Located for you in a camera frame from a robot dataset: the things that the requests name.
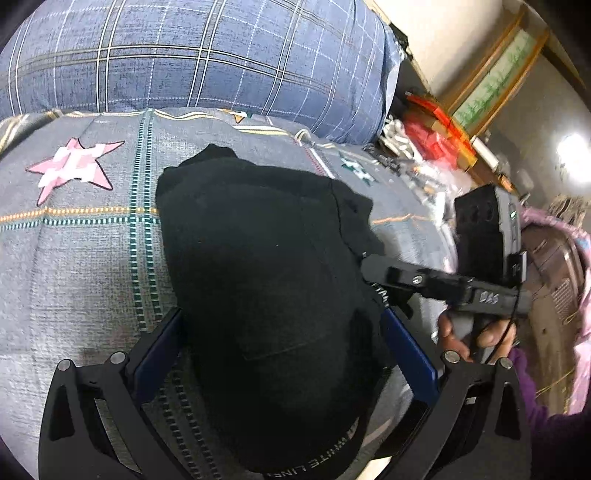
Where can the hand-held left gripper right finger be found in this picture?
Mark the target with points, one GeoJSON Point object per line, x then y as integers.
{"type": "Point", "coordinates": [411, 355]}

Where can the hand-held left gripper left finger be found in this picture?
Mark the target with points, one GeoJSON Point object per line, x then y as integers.
{"type": "Point", "coordinates": [154, 360]}

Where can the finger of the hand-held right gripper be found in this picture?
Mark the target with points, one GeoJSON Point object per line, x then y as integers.
{"type": "Point", "coordinates": [411, 279]}

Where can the black pants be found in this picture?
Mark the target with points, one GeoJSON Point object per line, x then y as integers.
{"type": "Point", "coordinates": [254, 277]}

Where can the person's right forearm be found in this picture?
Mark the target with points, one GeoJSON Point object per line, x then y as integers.
{"type": "Point", "coordinates": [558, 438]}

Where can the person's right hand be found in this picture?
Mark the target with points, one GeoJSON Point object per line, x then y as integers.
{"type": "Point", "coordinates": [452, 334]}

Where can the clear plastic bag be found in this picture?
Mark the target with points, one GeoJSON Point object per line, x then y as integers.
{"type": "Point", "coordinates": [434, 182]}

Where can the brown slatted furniture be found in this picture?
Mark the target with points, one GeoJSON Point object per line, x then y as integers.
{"type": "Point", "coordinates": [554, 300]}

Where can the red plastic bag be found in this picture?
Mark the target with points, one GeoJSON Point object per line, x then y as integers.
{"type": "Point", "coordinates": [438, 134]}

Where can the grey printed bedsheet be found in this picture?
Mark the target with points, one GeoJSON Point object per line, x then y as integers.
{"type": "Point", "coordinates": [78, 277]}

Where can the bright lamp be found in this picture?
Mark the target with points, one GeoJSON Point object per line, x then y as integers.
{"type": "Point", "coordinates": [572, 152]}

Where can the white shoes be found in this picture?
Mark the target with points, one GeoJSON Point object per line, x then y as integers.
{"type": "Point", "coordinates": [397, 136]}

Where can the wooden framed picture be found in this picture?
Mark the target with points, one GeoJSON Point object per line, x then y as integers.
{"type": "Point", "coordinates": [503, 69]}

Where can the blue plaid pillow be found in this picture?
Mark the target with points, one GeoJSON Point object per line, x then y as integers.
{"type": "Point", "coordinates": [184, 55]}

